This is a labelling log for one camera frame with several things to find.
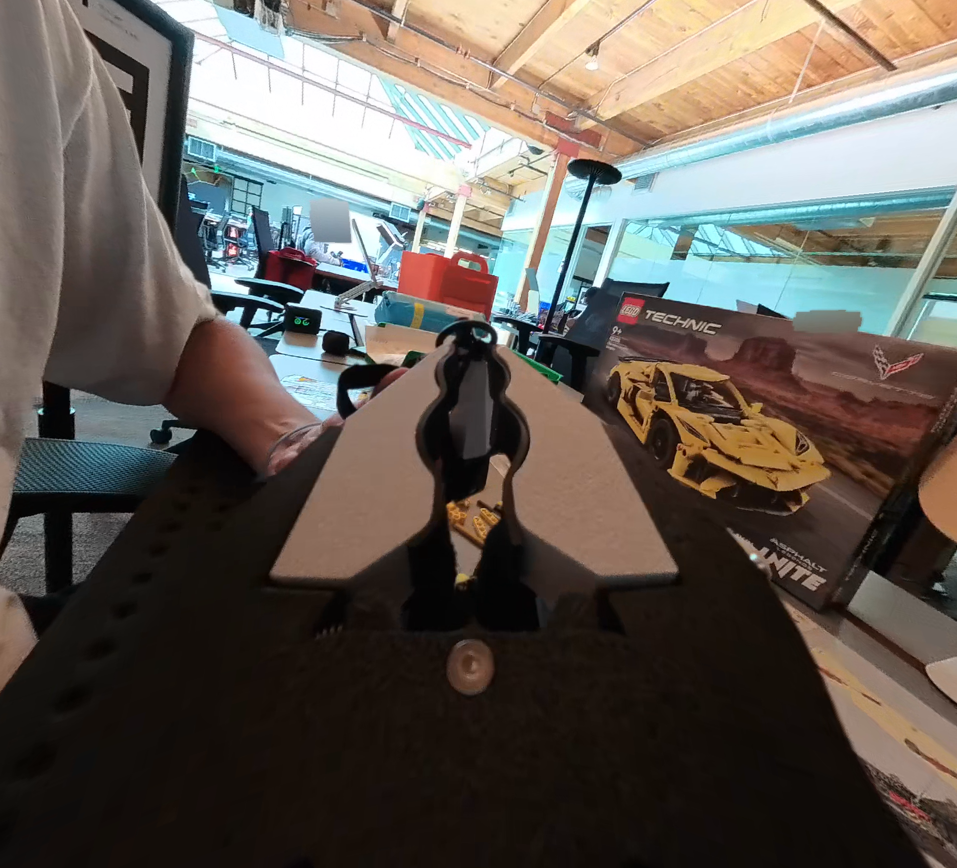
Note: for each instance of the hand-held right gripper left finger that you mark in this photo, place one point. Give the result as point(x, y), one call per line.
point(351, 502)

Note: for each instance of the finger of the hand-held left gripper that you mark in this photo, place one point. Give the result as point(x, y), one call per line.
point(471, 404)

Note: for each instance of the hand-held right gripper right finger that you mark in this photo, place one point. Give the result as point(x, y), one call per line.
point(590, 502)

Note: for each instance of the black lego steering wheel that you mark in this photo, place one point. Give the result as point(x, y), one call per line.
point(467, 331)

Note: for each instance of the pile of yellow black lego pieces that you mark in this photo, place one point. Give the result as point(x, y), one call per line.
point(475, 513)

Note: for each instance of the person's left forearm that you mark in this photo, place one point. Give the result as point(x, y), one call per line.
point(224, 390)

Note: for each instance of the lego set box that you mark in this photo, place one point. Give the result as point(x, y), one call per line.
point(748, 434)

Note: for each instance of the lego instruction booklet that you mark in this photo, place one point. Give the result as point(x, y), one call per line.
point(897, 733)

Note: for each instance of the person's left hand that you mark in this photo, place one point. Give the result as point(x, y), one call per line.
point(318, 434)

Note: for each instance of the printed leaflet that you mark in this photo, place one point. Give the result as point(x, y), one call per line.
point(310, 393)

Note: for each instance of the small black object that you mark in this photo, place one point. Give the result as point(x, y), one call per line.
point(336, 342)

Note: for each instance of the grey wristband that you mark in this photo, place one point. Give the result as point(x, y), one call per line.
point(288, 446)

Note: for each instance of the green plastic bin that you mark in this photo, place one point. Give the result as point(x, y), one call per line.
point(542, 369)

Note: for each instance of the small device with green display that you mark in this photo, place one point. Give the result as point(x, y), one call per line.
point(303, 320)

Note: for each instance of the teal padded package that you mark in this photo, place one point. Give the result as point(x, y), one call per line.
point(419, 311)

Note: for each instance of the orange bag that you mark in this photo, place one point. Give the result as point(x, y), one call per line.
point(441, 285)

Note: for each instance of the black floor lamp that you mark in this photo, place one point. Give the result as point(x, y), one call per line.
point(594, 173)

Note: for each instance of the ceiling mounted device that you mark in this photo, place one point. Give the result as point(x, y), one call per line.
point(247, 1)

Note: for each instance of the silver air duct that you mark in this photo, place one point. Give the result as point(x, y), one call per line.
point(785, 128)

